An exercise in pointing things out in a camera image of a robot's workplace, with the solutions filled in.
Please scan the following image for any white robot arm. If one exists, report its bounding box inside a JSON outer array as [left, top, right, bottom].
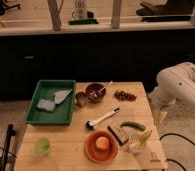
[[148, 62, 195, 128]]

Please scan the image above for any clear cup with corn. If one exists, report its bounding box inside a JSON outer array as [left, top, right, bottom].
[[128, 133, 147, 154]]

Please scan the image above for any small metal cup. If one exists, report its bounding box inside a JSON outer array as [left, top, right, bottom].
[[75, 92, 87, 107]]

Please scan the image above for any green plastic cup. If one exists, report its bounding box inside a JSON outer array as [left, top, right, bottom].
[[34, 138, 51, 156]]

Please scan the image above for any green cucumber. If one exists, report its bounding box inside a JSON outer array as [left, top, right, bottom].
[[120, 121, 146, 131]]

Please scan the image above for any brown rectangular block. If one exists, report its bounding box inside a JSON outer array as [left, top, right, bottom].
[[108, 124, 128, 145]]

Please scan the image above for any orange fruit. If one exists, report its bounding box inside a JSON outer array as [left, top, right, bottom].
[[95, 137, 109, 150]]

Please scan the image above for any spoon in bowl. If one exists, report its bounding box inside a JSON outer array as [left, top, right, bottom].
[[89, 81, 113, 97]]

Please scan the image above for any dark red bowl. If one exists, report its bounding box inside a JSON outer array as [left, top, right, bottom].
[[86, 83, 106, 103]]

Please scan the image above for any orange plate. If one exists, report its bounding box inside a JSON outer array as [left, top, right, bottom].
[[85, 131, 118, 164]]

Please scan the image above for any grey triangular cloth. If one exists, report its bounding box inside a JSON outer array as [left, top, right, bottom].
[[54, 89, 72, 104]]

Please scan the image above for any green plastic tray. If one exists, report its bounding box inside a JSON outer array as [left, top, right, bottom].
[[25, 80, 76, 125]]

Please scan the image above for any grey sponge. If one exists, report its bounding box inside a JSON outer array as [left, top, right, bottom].
[[37, 99, 55, 112]]

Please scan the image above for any green book on shelf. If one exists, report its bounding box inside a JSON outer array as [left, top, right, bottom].
[[68, 18, 99, 25]]

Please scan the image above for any white mug on shelf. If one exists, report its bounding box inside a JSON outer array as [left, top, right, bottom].
[[72, 0, 87, 19]]

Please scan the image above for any black stand pole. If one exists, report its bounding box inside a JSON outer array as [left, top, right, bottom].
[[0, 124, 16, 171]]

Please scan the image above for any black cable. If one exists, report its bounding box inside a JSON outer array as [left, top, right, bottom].
[[159, 132, 195, 171]]

